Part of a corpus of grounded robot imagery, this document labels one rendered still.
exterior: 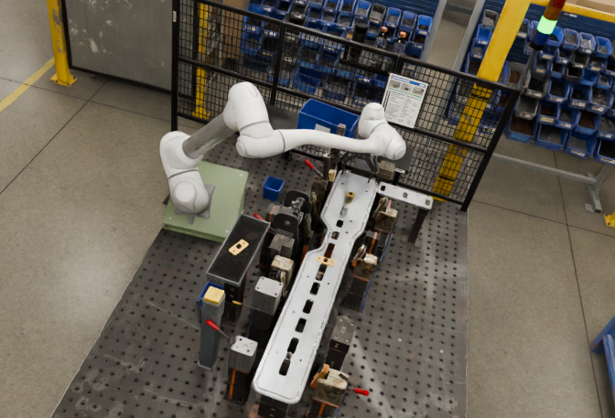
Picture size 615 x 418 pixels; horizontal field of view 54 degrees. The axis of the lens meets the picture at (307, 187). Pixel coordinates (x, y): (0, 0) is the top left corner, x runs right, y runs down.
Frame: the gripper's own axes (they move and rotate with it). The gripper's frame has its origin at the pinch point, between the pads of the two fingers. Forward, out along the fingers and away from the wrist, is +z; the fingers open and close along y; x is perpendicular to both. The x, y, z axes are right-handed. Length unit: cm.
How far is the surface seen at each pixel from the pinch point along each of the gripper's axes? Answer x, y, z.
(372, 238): -21.7, 16.7, 16.2
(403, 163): 37.6, 20.6, 12.0
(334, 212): -14.3, -4.4, 14.7
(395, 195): 12.9, 21.8, 14.8
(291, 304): -76, -7, 14
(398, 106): 55, 9, -11
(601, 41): 210, 129, -15
